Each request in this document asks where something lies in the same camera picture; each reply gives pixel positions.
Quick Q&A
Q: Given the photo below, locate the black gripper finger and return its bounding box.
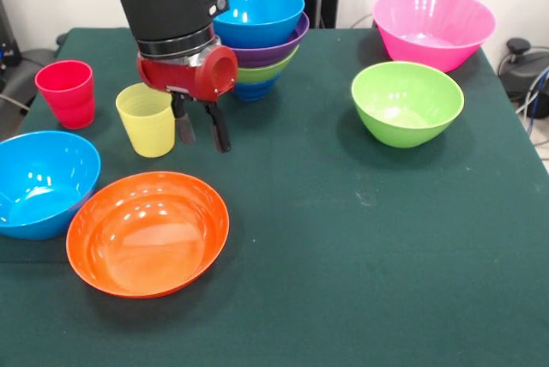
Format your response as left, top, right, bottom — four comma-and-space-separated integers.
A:
170, 92, 197, 146
204, 101, 232, 154

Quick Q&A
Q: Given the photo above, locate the red plastic cup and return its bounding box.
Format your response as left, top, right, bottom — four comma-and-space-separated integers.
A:
34, 60, 96, 130

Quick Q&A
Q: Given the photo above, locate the purple plastic bowl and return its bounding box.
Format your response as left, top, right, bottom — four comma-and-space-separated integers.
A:
229, 11, 311, 69

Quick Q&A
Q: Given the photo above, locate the dark green tablecloth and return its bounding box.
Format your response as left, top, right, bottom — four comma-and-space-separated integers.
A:
0, 27, 549, 367

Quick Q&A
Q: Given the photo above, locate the light blue plastic bowl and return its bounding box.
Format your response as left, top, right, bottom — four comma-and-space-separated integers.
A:
0, 130, 102, 241
212, 0, 306, 50

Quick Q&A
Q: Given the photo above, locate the small dark blue bowl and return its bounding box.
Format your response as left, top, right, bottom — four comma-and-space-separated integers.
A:
231, 75, 280, 102

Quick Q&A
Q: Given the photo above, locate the yellow plastic cup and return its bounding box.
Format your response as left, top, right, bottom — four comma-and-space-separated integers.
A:
115, 81, 177, 159

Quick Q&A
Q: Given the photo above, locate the large magenta plastic bowl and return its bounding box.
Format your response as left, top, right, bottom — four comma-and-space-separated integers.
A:
371, 0, 498, 74

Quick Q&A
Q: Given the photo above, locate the orange plastic bowl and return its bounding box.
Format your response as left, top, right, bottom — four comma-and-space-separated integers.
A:
65, 171, 231, 299

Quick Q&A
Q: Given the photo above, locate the tangle of floor cables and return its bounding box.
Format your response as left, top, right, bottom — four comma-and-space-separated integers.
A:
514, 64, 549, 162

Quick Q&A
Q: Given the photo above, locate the green plastic bowl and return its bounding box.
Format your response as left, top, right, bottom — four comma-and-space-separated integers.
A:
235, 43, 300, 85
351, 61, 466, 149

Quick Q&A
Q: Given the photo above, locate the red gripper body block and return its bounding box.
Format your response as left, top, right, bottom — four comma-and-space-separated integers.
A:
136, 44, 239, 105

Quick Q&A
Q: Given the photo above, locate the black equipment case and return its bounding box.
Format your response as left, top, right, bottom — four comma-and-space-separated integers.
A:
0, 0, 22, 81

